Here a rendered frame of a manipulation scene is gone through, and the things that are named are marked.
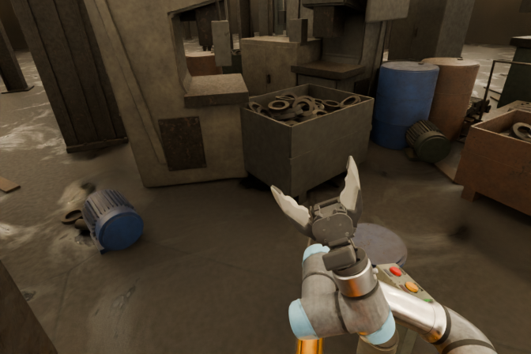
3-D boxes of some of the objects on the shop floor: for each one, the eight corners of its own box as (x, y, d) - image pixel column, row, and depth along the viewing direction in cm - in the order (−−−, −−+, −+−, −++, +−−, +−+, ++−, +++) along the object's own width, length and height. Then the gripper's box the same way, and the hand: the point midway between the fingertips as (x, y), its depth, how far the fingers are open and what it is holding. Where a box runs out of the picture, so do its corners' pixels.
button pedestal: (391, 419, 117) (423, 324, 89) (353, 360, 137) (370, 267, 109) (420, 401, 122) (460, 304, 94) (380, 346, 142) (402, 253, 114)
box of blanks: (290, 212, 237) (290, 122, 202) (235, 173, 296) (227, 99, 261) (366, 170, 292) (376, 94, 257) (306, 144, 351) (309, 80, 316)
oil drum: (435, 147, 333) (456, 66, 292) (396, 129, 382) (408, 58, 341) (471, 137, 352) (495, 61, 312) (429, 122, 402) (445, 54, 361)
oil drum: (395, 155, 319) (410, 72, 278) (359, 136, 368) (368, 63, 327) (434, 144, 338) (454, 65, 298) (395, 127, 387) (408, 58, 347)
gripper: (302, 262, 62) (265, 179, 60) (394, 235, 58) (358, 144, 55) (300, 288, 54) (257, 193, 52) (408, 258, 49) (365, 152, 47)
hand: (308, 171), depth 51 cm, fingers open, 14 cm apart
